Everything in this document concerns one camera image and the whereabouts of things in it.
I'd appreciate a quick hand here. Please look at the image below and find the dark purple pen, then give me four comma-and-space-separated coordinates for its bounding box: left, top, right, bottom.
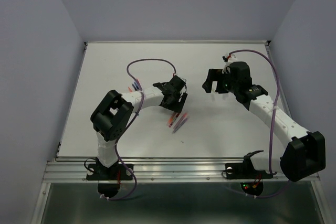
136, 79, 142, 90

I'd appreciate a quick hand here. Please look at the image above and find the aluminium rail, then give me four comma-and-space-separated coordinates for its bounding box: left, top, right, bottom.
43, 157, 321, 183

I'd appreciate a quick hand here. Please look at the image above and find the orange brown pen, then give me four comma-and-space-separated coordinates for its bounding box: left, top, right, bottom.
168, 113, 180, 127

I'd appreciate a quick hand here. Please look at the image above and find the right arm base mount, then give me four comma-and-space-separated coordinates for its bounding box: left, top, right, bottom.
222, 150, 273, 198

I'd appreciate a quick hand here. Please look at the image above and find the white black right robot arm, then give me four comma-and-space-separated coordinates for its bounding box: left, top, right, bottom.
202, 61, 326, 182

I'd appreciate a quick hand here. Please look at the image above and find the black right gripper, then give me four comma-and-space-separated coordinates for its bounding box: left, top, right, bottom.
201, 69, 238, 94

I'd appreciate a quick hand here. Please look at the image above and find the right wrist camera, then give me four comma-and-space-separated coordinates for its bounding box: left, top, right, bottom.
222, 54, 238, 73

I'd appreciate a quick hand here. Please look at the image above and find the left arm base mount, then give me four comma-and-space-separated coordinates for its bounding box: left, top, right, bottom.
83, 158, 137, 201

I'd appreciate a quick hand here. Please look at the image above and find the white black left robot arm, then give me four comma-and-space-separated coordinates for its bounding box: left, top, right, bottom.
90, 76, 187, 179

